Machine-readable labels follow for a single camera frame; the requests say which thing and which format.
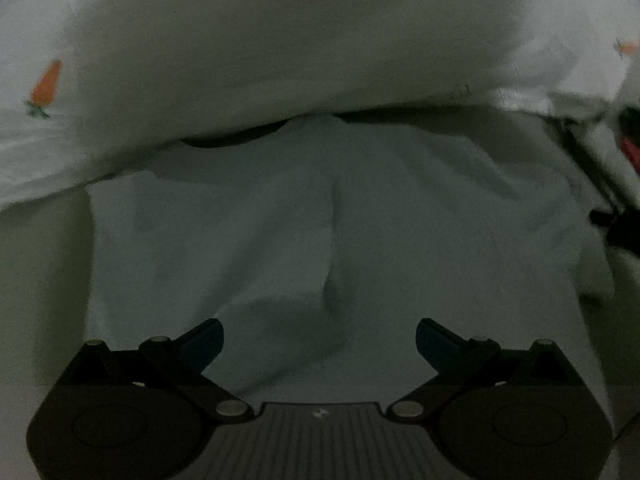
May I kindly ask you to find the light blue garment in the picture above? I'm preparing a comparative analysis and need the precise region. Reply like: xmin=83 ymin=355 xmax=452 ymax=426
xmin=85 ymin=113 xmax=613 ymax=404

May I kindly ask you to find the white carrot print bedsheet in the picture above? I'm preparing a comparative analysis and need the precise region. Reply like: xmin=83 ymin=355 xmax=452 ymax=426
xmin=1 ymin=0 xmax=639 ymax=207

